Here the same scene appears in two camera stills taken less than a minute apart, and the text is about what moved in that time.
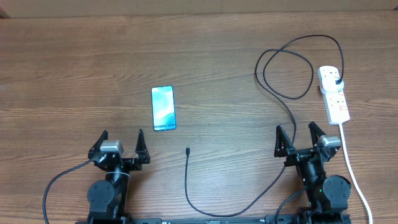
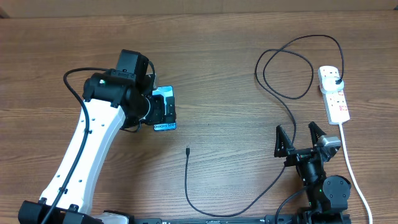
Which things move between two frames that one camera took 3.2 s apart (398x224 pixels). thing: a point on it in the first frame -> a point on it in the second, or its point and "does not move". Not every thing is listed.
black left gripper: x=140 y=149 -> x=158 y=114
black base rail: x=308 y=218 does not move
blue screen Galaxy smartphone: x=163 y=108 does not move
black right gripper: x=296 y=155 does not move
